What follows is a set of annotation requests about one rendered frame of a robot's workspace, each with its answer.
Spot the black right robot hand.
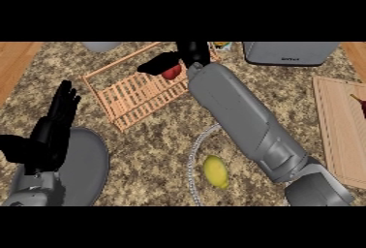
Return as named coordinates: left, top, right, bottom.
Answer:
left=136, top=41, right=213, bottom=78

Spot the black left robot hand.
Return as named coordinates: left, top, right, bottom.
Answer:
left=0, top=79, right=83, bottom=176

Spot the red bell pepper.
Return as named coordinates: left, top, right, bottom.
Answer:
left=159, top=64, right=184, bottom=81

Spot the wooden slatted tiered shelf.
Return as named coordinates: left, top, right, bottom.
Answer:
left=81, top=42, right=223, bottom=134

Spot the round placemat with pale rim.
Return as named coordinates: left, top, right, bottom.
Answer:
left=186, top=122, right=294, bottom=207

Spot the yellow and green box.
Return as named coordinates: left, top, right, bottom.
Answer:
left=210, top=41, right=236, bottom=52

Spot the grey oval plate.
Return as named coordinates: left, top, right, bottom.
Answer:
left=56, top=127, right=112, bottom=207

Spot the pale grey container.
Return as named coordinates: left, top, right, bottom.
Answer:
left=80, top=41, right=123, bottom=53

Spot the dark grey appliance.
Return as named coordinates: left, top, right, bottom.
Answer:
left=242, top=41, right=344, bottom=68

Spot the yellow lemon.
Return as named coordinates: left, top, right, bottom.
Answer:
left=202, top=154, right=230, bottom=190

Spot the dark red vegetable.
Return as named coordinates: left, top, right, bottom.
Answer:
left=348, top=93, right=366, bottom=119

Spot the pale wooden cutting board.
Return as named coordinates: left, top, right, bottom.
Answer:
left=310, top=76, right=366, bottom=190

